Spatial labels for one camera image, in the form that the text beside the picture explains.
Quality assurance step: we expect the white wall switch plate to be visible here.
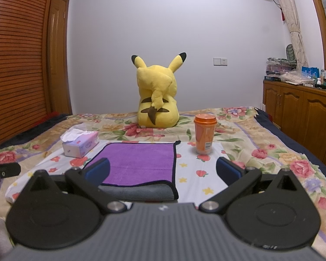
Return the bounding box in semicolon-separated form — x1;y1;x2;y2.
213;57;228;66

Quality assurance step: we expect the blue printed box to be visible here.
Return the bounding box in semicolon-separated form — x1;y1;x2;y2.
301;67;320;79

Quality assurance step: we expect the orange lidded cup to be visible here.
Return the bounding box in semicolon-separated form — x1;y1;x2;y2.
194;114;217;155

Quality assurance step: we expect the stack of folded fabrics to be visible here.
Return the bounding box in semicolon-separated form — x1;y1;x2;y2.
264;57;297;81

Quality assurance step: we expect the purple and grey towel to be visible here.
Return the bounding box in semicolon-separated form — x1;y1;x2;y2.
84;141;180;201

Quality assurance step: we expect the wooden room door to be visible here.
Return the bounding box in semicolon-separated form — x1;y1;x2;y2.
47;0;72;114

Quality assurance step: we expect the purple tissue box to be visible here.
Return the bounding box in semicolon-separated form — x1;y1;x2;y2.
60;128;99;159

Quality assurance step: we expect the white fruit print cloth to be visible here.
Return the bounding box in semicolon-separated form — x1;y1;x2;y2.
5;140;226;205

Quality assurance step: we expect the yellow Pikachu plush toy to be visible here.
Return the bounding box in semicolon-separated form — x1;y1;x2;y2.
131;52;186;129

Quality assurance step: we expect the wooden sideboard cabinet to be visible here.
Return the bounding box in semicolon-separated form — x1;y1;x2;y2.
263;80;326;166

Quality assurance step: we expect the brown slatted wardrobe door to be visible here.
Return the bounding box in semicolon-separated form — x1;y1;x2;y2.
0;0;51;145

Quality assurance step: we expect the dark blue bed sheet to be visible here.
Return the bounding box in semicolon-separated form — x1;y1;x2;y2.
254;107;326;185

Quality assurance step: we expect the floral bed blanket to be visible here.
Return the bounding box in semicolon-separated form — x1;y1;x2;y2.
0;107;326;258

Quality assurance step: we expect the beige patterned curtain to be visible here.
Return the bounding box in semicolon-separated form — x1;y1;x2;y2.
279;0;308;69

